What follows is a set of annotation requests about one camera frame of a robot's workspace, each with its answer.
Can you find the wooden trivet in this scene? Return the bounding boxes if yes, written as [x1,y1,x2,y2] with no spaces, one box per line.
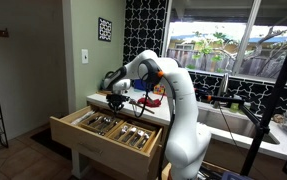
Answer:
[96,88,113,97]

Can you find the light wooden drawer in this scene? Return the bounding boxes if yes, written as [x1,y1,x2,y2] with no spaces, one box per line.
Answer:
[49,104,165,180]

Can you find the long slender utensil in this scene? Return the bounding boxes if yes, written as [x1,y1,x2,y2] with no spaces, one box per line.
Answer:
[129,99,156,115]

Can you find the wooden cutlery tray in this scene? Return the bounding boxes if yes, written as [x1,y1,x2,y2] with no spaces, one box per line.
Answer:
[77,112,126,137]
[106,121,158,155]

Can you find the silver cutlery piece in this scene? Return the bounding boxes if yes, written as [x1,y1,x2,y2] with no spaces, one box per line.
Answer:
[130,129,146,147]
[122,126,138,144]
[137,132,151,150]
[115,124,130,141]

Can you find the white flat drawer item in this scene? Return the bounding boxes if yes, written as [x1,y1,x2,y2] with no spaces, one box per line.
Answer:
[70,109,96,126]

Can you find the cream cabinet frame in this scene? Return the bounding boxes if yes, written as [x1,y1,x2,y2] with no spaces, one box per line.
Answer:
[70,148,91,180]

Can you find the silver fork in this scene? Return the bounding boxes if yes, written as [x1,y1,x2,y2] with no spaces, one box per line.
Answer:
[99,119,120,136]
[96,116,113,132]

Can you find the colourful pot holder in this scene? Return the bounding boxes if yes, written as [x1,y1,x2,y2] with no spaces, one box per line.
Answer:
[153,83,167,97]

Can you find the dark patterned floor mat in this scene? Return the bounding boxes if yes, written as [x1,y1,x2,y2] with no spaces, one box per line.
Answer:
[30,128,73,161]

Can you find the white window frame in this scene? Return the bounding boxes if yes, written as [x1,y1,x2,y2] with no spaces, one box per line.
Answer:
[164,0,287,88]

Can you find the red spoon rest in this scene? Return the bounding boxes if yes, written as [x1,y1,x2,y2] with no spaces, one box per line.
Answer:
[136,96,163,109]

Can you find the chrome faucet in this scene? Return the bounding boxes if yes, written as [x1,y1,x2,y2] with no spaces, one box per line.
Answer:
[213,72,231,109]

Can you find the blue container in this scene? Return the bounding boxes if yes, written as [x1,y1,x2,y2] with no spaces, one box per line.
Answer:
[132,78,149,91]

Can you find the thin black camera cable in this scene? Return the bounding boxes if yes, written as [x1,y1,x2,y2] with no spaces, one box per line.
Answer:
[132,78,166,118]

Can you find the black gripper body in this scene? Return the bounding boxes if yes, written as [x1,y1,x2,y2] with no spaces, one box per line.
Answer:
[105,92,130,105]

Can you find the thick black cable conduit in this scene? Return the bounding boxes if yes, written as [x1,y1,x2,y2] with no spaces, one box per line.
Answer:
[156,70,178,180]

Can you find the steel sink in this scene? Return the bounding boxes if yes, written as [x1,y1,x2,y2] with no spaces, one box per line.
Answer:
[197,108,281,145]

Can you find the blue kettle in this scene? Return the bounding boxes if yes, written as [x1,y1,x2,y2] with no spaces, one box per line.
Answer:
[99,70,116,92]

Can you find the white light switch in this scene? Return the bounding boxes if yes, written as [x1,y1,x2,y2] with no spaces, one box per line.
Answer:
[81,48,90,65]

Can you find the black tripod stand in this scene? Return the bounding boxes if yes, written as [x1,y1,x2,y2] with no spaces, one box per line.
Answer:
[194,51,287,178]

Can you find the dark metal drawer handle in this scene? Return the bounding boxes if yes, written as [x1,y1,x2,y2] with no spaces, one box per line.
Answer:
[78,142,103,156]

